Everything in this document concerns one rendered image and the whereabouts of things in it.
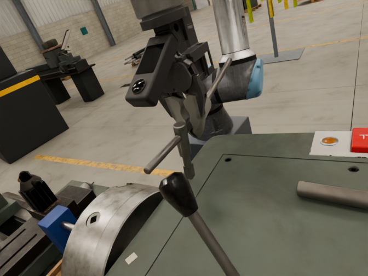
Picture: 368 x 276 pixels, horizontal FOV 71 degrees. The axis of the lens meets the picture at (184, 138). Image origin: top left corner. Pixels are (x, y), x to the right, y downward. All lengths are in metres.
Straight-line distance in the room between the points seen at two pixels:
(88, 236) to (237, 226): 0.30
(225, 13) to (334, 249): 0.65
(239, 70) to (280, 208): 0.49
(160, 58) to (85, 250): 0.37
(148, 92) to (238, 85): 0.49
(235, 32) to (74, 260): 0.69
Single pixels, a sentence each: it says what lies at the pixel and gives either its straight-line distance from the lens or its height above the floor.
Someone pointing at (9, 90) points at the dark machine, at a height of 1.09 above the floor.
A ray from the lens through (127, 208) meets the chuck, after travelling 0.54.
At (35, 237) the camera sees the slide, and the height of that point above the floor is 0.97.
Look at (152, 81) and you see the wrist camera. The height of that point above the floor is 1.47.
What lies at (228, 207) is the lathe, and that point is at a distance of 0.42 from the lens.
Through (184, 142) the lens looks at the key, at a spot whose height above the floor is 1.35.
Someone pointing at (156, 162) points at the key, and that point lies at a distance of 0.38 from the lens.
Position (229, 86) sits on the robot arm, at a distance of 0.82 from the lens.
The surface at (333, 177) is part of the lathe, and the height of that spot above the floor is 1.26.
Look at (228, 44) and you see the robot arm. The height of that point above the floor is 1.39.
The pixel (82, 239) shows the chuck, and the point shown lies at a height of 1.22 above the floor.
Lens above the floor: 1.55
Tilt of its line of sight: 28 degrees down
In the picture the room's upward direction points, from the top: 20 degrees counter-clockwise
